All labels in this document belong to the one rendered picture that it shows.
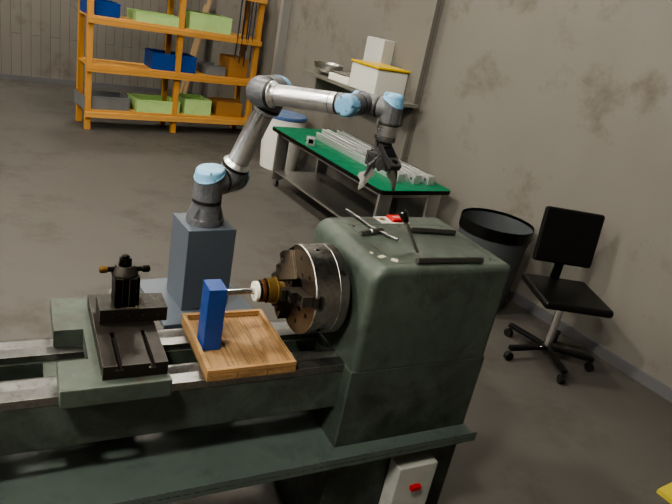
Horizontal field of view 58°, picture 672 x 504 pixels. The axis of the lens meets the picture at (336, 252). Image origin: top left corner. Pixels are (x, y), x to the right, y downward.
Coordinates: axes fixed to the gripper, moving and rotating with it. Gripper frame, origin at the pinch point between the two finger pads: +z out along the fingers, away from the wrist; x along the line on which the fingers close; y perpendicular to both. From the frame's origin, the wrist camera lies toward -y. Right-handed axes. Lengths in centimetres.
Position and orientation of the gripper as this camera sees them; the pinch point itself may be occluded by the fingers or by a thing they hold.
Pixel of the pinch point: (377, 192)
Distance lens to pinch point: 222.8
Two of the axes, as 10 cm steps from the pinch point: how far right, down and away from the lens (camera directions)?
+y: -4.3, -4.1, 8.0
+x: -8.8, 0.1, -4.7
